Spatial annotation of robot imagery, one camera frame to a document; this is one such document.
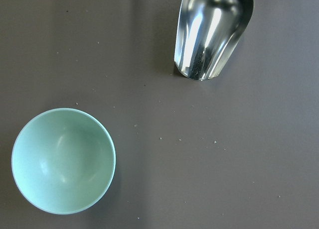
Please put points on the shiny metal scoop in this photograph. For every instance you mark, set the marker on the shiny metal scoop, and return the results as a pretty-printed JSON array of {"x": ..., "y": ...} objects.
[{"x": 208, "y": 32}]

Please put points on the mint green bowl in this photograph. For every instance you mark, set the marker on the mint green bowl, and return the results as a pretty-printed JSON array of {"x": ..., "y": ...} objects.
[{"x": 63, "y": 161}]

